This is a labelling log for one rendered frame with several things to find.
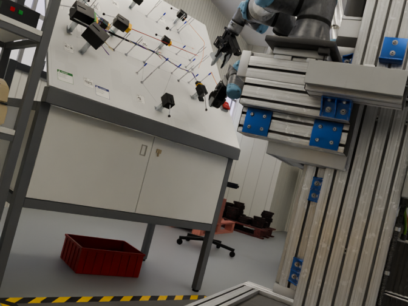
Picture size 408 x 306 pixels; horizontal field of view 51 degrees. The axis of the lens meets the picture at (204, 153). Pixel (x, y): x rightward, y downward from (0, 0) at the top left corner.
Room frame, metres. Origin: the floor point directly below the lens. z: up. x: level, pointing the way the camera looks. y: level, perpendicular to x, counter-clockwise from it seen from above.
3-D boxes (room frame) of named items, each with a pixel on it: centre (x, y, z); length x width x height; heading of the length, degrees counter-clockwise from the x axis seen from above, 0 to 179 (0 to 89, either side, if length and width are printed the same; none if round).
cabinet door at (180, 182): (2.34, 0.06, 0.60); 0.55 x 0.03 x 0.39; 132
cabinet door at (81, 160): (1.97, 0.47, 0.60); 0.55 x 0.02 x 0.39; 132
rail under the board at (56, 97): (2.14, 0.25, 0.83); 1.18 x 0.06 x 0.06; 132
